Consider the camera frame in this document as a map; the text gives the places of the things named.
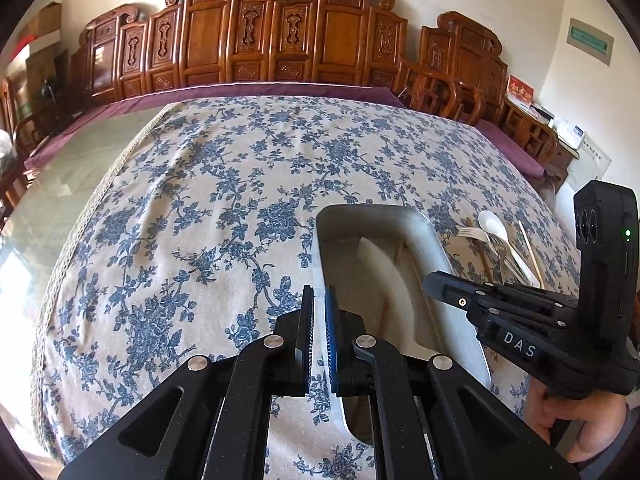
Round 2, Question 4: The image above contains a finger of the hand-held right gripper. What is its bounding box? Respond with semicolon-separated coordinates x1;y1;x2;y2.
421;270;581;335

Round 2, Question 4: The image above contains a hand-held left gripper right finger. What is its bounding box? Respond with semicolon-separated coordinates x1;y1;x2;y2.
324;285;583;480

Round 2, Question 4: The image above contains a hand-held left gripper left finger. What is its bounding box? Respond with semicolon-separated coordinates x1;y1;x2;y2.
57;285;316;480

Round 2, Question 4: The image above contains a metal tray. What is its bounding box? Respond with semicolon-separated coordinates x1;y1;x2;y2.
316;204;493;448

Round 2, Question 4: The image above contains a person's right forearm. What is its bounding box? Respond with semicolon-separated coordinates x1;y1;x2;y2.
575;402;640;480

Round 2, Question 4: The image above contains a person's right hand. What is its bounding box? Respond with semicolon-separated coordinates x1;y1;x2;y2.
525;384;629;466

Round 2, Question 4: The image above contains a white plastic spoon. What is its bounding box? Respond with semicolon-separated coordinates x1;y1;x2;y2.
477;210;540;288

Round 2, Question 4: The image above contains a blue floral tablecloth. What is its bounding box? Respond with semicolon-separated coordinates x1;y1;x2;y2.
30;95;586;480

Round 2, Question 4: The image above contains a white board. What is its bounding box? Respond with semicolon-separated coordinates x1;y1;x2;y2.
570;132;613;192

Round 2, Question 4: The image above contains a wooden armchair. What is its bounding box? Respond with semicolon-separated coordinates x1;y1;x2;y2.
500;95;560;167

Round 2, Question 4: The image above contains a white box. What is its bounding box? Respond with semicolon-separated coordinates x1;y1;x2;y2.
554;120;586;147

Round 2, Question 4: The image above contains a purple table cover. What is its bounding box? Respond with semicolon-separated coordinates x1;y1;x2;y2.
24;84;547;181

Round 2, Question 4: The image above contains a dark wooden dining chair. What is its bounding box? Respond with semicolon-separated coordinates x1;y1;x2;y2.
0;77;51;211

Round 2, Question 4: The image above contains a cardboard box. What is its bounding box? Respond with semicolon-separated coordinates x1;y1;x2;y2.
15;2;63;56

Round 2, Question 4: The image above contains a green wall sign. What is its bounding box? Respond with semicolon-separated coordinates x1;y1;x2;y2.
567;17;614;66

